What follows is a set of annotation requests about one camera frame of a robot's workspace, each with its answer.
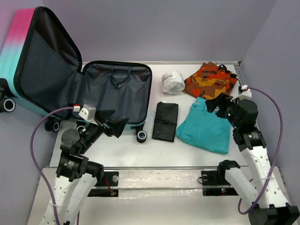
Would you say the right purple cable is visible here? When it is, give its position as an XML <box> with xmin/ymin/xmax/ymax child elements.
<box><xmin>238</xmin><ymin>87</ymin><xmax>284</xmax><ymax>215</ymax></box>

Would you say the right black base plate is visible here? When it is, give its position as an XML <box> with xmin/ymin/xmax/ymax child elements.
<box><xmin>198</xmin><ymin>170</ymin><xmax>238</xmax><ymax>196</ymax></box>

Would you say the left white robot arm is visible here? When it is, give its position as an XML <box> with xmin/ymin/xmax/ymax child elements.
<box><xmin>40</xmin><ymin>105</ymin><xmax>128</xmax><ymax>225</ymax></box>

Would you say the orange camouflage garment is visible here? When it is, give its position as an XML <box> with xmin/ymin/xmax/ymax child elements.
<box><xmin>183</xmin><ymin>62</ymin><xmax>238</xmax><ymax>100</ymax></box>

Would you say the black leather pouch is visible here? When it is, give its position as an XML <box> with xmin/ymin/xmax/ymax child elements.
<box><xmin>152</xmin><ymin>102</ymin><xmax>179</xmax><ymax>142</ymax></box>

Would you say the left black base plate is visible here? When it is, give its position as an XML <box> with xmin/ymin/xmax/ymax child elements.
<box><xmin>88</xmin><ymin>171</ymin><xmax>119</xmax><ymax>197</ymax></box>

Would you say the pink teal kids suitcase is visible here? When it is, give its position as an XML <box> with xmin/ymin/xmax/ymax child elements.
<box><xmin>0</xmin><ymin>7</ymin><xmax>152</xmax><ymax>143</ymax></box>

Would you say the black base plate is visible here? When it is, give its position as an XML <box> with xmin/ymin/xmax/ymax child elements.
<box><xmin>198</xmin><ymin>170</ymin><xmax>238</xmax><ymax>196</ymax></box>
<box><xmin>88</xmin><ymin>171</ymin><xmax>119</xmax><ymax>197</ymax></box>

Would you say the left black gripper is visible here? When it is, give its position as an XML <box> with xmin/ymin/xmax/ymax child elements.
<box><xmin>79</xmin><ymin>108</ymin><xmax>129</xmax><ymax>152</ymax></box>

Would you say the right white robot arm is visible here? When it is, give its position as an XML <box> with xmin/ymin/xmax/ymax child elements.
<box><xmin>205</xmin><ymin>93</ymin><xmax>300</xmax><ymax>225</ymax></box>

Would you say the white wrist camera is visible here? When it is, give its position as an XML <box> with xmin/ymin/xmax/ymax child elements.
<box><xmin>73</xmin><ymin>104</ymin><xmax>97</xmax><ymax>124</ymax></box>
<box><xmin>231</xmin><ymin>85</ymin><xmax>252</xmax><ymax>103</ymax></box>

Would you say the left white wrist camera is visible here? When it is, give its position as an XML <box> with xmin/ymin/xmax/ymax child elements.
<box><xmin>73</xmin><ymin>104</ymin><xmax>97</xmax><ymax>124</ymax></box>

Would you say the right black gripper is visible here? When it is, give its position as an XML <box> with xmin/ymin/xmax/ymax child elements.
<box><xmin>204</xmin><ymin>92</ymin><xmax>241</xmax><ymax>128</ymax></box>

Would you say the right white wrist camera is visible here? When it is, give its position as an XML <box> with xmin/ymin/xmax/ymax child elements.
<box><xmin>231</xmin><ymin>85</ymin><xmax>252</xmax><ymax>103</ymax></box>

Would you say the teal shirt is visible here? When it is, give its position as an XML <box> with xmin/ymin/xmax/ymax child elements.
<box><xmin>176</xmin><ymin>97</ymin><xmax>231</xmax><ymax>155</ymax></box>

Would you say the white cloth bundle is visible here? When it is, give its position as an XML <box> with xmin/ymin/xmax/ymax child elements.
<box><xmin>162</xmin><ymin>71</ymin><xmax>185</xmax><ymax>95</ymax></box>

